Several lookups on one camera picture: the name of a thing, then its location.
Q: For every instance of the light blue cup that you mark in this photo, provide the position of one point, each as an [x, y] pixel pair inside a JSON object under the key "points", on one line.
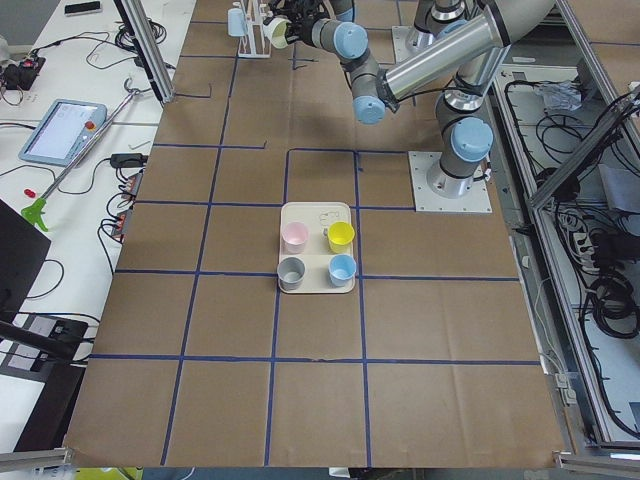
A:
{"points": [[342, 269], [236, 22]]}

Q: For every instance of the aluminium frame post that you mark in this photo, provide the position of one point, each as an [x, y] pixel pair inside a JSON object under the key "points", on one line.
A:
{"points": [[137, 24]]}

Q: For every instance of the yellow plastic cup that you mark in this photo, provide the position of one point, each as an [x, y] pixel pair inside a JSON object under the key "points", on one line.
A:
{"points": [[340, 236]]}

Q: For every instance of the light blue cup front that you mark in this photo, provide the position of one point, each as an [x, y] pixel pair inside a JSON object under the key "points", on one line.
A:
{"points": [[236, 22]]}

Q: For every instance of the light blue cup rear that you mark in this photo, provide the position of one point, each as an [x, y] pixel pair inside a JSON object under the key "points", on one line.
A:
{"points": [[342, 269]]}

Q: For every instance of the green handled reacher tool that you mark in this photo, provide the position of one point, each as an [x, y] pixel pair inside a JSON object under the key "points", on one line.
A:
{"points": [[34, 212]]}

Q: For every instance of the cream plastic tray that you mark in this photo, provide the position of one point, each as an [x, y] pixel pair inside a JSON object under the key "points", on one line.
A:
{"points": [[318, 217]]}

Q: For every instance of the black monitor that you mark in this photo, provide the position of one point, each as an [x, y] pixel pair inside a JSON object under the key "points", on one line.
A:
{"points": [[23, 250]]}

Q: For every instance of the grey plastic cup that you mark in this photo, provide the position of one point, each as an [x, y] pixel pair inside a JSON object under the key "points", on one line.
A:
{"points": [[290, 272]]}

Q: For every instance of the blue teach pendant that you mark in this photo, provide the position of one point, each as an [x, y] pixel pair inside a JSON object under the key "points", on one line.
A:
{"points": [[65, 128]]}

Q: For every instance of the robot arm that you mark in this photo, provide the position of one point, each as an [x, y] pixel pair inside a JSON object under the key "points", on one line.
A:
{"points": [[331, 26], [474, 51]]}

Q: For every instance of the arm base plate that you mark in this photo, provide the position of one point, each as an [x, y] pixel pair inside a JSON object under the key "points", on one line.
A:
{"points": [[436, 192], [408, 41]]}

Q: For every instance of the black smartphone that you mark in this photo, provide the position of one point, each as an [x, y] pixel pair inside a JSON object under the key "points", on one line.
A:
{"points": [[82, 8]]}

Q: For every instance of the white plastic cup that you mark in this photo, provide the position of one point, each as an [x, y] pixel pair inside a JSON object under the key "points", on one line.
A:
{"points": [[276, 32]]}

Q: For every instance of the white wire cup rack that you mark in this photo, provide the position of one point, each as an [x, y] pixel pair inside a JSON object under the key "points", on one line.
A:
{"points": [[254, 45]]}

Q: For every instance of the pink plastic cup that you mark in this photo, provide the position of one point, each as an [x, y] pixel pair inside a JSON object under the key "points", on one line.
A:
{"points": [[294, 236]]}

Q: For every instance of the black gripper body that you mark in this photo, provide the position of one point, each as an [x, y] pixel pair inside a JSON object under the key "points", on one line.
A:
{"points": [[303, 28]]}

